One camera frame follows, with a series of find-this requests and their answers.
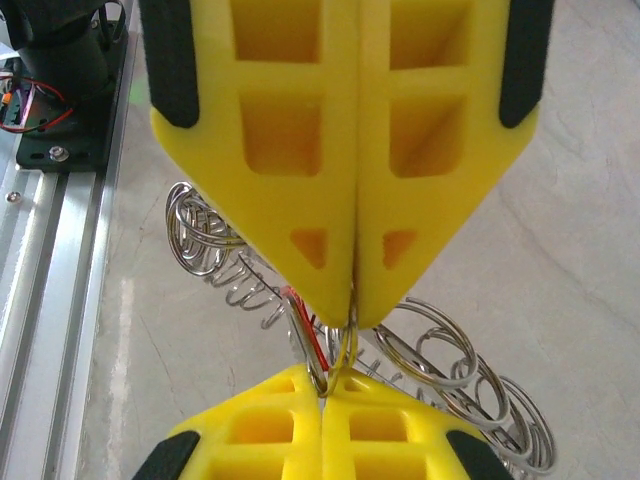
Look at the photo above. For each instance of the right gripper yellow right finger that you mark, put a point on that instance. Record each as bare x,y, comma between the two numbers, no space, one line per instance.
425,440

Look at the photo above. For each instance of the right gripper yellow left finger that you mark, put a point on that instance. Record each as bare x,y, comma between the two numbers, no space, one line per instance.
300,430

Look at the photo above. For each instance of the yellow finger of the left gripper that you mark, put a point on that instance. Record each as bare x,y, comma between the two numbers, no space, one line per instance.
440,200
280,200

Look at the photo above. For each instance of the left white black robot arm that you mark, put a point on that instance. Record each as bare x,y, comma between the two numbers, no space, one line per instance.
65,50

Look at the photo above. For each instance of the silver hex bolt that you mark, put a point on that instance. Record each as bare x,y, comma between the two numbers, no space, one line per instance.
60,153

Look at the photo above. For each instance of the small silver screw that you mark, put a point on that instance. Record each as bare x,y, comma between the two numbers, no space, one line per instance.
13,197

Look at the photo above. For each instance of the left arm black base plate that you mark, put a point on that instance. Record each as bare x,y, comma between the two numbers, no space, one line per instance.
100,145

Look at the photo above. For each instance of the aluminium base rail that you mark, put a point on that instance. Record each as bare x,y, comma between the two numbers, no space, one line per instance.
50,300

